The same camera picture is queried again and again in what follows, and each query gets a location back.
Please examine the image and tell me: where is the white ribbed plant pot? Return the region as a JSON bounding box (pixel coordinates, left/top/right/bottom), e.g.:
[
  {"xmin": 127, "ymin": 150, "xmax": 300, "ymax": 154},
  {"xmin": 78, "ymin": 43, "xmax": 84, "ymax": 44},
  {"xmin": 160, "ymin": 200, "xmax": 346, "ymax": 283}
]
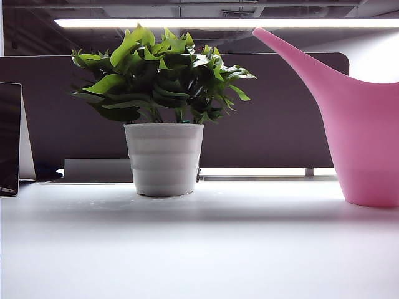
[{"xmin": 123, "ymin": 123, "xmax": 206, "ymax": 197}]

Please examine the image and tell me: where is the black monitor with white frame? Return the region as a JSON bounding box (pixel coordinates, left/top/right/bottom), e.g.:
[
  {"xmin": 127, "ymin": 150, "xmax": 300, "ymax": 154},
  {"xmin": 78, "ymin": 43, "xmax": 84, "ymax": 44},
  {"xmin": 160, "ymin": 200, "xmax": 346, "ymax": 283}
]
[{"xmin": 0, "ymin": 82, "xmax": 37, "ymax": 198}]

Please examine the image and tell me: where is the dark grey desk partition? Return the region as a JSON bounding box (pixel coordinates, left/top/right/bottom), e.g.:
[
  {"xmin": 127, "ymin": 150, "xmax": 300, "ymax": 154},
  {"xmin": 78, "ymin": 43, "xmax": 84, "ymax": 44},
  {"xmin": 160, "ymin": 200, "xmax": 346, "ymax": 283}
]
[{"xmin": 0, "ymin": 52, "xmax": 350, "ymax": 181}]

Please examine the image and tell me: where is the pink plastic watering can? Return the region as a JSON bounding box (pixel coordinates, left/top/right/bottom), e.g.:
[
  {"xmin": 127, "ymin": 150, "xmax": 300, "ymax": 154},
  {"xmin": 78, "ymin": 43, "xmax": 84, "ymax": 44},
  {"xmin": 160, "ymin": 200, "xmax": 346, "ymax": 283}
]
[{"xmin": 251, "ymin": 26, "xmax": 399, "ymax": 209}]

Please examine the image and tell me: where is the green leafy plant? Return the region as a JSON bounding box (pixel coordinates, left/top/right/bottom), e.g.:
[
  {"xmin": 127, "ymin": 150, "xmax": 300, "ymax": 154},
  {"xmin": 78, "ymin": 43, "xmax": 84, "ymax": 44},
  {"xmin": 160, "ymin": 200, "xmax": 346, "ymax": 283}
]
[{"xmin": 69, "ymin": 23, "xmax": 258, "ymax": 125}]

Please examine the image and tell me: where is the long ceiling light strip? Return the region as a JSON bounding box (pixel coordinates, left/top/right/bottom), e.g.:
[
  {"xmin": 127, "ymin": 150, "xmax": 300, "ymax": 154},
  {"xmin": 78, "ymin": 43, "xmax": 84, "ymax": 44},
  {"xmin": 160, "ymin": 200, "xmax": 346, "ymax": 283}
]
[{"xmin": 54, "ymin": 18, "xmax": 399, "ymax": 29}]

